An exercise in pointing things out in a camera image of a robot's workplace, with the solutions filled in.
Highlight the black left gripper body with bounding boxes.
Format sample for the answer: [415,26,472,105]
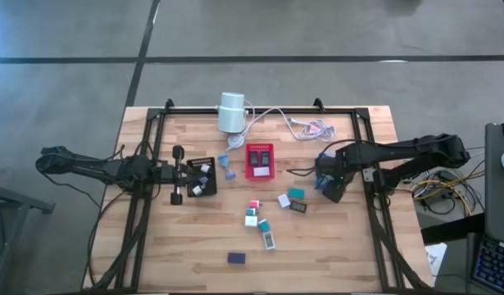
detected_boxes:
[161,144,189,206]

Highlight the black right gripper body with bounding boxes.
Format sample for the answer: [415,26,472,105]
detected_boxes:
[316,147,353,205]

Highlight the blue plastic basket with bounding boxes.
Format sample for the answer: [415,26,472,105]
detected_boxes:
[312,151,338,192]

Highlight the black plastic basket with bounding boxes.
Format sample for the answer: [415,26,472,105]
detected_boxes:
[186,157,218,198]

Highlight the red plastic basket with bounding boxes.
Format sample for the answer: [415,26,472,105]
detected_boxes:
[244,143,276,182]

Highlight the white desk lamp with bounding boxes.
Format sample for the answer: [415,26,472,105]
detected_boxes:
[216,91,249,134]

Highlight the white paper sheet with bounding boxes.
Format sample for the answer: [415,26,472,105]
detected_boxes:
[424,242,448,284]

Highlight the black metal stand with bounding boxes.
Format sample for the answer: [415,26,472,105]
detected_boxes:
[0,179,56,288]

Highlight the black computer keyboard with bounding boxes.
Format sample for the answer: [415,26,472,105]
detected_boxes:
[472,239,504,294]

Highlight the white lamp power cable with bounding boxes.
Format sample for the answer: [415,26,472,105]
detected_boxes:
[234,100,338,153]

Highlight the white round cable switch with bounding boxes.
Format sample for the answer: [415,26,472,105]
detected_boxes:
[226,134,245,151]

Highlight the black aluminium table frame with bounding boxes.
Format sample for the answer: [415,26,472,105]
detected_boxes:
[83,107,431,293]

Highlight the tangled floor cables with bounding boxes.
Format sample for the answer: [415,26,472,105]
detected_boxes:
[398,145,486,216]

